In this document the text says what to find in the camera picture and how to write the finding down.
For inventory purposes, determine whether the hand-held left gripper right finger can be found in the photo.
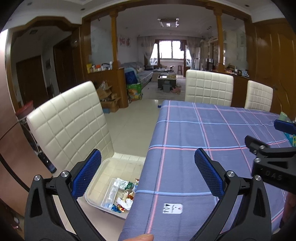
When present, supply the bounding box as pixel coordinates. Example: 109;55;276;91
193;148;272;241

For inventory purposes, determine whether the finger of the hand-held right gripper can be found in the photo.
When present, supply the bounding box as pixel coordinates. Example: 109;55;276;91
273;119;296;135
245;135;296;163

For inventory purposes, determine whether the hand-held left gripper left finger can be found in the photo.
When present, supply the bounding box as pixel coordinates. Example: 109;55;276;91
24;148;102;241

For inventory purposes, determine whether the clear plastic tray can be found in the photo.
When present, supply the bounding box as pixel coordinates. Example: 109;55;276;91
101;178;121;209

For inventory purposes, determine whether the large clear plastic container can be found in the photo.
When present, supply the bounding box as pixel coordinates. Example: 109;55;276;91
84;158;145;219

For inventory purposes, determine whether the person's right forearm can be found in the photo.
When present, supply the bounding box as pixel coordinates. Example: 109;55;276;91
280;192;296;230

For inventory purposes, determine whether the person's left hand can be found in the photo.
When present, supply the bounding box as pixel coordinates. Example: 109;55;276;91
128;234;154;241

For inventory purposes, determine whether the blue beaded tissue box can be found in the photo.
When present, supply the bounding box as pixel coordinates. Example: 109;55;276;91
285;133;296;147

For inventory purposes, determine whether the dark bottle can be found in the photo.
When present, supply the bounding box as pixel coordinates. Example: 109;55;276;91
38;152;57;173

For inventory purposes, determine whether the cream quilted leather chair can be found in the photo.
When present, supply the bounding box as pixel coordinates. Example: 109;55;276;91
26;81;147;219
244;80;274;112
185;70;234;107

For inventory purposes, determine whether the blue plaid tablecloth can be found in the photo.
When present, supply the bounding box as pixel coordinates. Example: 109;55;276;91
118;100;296;241

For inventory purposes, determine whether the small white printed tag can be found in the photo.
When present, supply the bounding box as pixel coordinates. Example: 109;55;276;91
163;203;183;215

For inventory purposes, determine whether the brown wooden door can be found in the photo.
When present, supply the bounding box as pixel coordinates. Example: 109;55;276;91
252;23;296;114

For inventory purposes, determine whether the brown glossy cabinet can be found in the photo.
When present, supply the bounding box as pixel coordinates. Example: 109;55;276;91
0;120;55;193

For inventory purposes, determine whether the pile of cardboard boxes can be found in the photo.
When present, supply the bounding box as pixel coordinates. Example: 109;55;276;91
96;82;122;113

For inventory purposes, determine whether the red plastic basin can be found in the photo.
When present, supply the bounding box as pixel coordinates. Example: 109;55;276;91
16;102;35;118

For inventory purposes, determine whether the colourful woven bag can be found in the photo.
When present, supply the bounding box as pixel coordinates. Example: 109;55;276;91
127;83;142;103

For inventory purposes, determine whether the coffee table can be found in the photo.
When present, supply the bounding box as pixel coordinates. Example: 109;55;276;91
157;72;177;88

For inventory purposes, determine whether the row of small boxes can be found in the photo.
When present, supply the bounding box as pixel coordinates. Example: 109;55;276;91
87;62;114;74

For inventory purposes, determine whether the blue bag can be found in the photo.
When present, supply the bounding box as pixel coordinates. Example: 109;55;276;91
125;70;139;85

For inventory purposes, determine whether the white standing air conditioner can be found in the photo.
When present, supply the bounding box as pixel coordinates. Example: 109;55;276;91
194;47;201;70

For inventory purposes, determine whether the wooden pillar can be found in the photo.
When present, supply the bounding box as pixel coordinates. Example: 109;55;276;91
110;10;119;70
214;8;225;72

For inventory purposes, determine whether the grey patterned sofa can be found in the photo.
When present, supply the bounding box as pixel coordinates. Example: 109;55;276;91
120;62;153;90

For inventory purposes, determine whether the patterned curtain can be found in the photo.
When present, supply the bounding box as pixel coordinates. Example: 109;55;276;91
187;37;199;67
137;37;155;67

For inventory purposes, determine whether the living room window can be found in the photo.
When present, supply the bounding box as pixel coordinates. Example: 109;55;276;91
159;40;185;59

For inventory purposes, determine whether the square ceiling light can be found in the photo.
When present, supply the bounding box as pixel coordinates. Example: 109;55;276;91
158;18;179;28

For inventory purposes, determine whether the wooden half wall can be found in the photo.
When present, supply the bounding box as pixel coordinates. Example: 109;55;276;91
87;67;129;108
215;70;255;108

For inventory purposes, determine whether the pink wall poster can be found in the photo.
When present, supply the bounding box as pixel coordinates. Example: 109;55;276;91
119;35;133;47

